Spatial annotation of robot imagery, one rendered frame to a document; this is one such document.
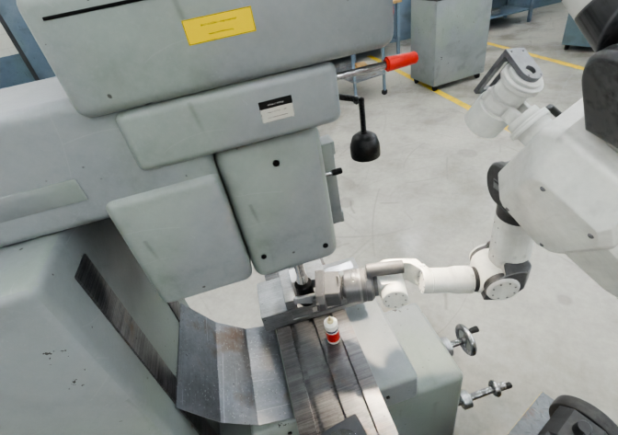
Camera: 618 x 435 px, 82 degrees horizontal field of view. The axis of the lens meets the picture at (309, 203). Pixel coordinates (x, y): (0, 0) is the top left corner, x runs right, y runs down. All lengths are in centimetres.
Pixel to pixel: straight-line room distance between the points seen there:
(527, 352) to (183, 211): 199
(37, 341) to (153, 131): 36
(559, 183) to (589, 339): 196
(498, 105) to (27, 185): 72
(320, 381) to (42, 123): 88
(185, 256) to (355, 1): 50
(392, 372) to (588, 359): 138
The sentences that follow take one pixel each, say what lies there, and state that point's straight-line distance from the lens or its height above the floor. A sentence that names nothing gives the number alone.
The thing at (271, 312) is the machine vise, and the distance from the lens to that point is 118.
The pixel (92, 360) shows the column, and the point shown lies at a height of 138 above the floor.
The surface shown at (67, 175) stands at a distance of 65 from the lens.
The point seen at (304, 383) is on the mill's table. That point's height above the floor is 89.
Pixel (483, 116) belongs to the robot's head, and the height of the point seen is 161.
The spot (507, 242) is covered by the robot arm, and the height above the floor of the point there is 126.
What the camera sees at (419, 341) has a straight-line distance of 140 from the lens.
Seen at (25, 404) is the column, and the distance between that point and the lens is 84.
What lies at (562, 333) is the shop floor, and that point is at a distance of 244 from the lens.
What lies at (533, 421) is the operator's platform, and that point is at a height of 40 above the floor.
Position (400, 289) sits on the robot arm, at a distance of 94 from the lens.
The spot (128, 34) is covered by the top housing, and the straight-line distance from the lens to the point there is 54.
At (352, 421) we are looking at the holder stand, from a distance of 85.
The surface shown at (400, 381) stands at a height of 82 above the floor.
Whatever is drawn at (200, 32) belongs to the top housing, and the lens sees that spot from 53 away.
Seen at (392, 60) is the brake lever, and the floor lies 171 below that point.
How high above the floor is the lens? 188
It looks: 35 degrees down
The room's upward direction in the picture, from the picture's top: 11 degrees counter-clockwise
